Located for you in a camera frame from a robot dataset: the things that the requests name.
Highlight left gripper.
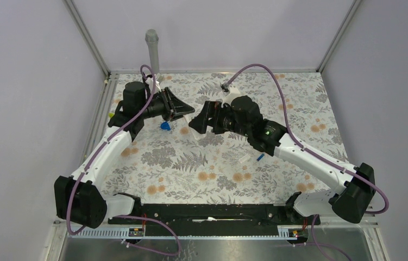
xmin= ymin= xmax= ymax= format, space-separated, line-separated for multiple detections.
xmin=139 ymin=87 xmax=194 ymax=122

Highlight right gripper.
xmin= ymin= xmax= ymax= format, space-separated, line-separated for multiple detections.
xmin=189 ymin=100 xmax=251 ymax=137

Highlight white battery cover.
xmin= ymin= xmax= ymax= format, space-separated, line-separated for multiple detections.
xmin=238 ymin=154 xmax=252 ymax=164

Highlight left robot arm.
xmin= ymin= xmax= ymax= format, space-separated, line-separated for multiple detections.
xmin=54 ymin=78 xmax=195 ymax=228

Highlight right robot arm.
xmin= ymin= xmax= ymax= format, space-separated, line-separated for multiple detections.
xmin=189 ymin=96 xmax=375 ymax=224

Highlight blue plastic clip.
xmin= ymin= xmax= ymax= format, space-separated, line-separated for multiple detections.
xmin=160 ymin=122 xmax=171 ymax=131

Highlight light blue battery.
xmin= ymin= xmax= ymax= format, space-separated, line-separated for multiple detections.
xmin=256 ymin=153 xmax=265 ymax=161

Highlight grey microphone on stand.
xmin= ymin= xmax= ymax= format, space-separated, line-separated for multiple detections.
xmin=145 ymin=29 xmax=160 ymax=74

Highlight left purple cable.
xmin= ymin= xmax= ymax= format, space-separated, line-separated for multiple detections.
xmin=65 ymin=65 xmax=158 ymax=237

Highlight purple cable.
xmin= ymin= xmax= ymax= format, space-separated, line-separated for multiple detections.
xmin=221 ymin=64 xmax=390 ymax=215
xmin=65 ymin=65 xmax=158 ymax=237

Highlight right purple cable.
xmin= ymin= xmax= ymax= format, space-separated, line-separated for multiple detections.
xmin=221 ymin=64 xmax=390 ymax=215

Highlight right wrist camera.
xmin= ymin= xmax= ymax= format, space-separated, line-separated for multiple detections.
xmin=220 ymin=83 xmax=242 ymax=108

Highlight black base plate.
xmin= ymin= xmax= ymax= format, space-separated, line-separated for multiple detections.
xmin=108 ymin=204 xmax=321 ymax=237

